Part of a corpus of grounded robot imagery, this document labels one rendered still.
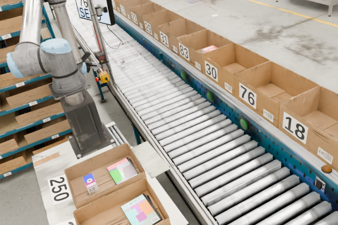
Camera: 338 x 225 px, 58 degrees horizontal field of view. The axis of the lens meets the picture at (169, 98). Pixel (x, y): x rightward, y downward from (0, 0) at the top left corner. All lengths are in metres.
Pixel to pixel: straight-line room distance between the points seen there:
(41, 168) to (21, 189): 1.15
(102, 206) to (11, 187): 1.76
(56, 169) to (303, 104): 1.49
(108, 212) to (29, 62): 0.88
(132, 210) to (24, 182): 1.82
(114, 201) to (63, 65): 0.77
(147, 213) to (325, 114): 1.12
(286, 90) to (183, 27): 1.33
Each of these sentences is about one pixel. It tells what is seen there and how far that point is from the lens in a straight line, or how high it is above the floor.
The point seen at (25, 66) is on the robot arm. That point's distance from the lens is 1.82.
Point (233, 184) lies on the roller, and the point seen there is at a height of 0.75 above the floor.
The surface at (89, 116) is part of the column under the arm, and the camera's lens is 1.94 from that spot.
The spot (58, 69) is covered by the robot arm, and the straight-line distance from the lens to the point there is 1.79.
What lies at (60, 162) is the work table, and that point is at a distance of 2.07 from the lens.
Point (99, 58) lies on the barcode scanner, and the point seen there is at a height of 1.07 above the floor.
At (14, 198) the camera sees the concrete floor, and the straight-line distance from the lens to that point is 3.18.
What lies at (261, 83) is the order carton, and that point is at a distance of 2.15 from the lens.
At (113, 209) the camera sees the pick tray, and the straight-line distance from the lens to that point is 1.67.
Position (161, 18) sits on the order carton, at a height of 0.97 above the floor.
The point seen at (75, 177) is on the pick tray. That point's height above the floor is 0.77.
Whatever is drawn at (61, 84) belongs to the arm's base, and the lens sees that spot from 1.82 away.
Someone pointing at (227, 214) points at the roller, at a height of 0.75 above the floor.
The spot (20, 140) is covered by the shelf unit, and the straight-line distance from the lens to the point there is 3.20.
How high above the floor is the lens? 2.03
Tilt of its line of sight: 33 degrees down
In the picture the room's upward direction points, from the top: 10 degrees counter-clockwise
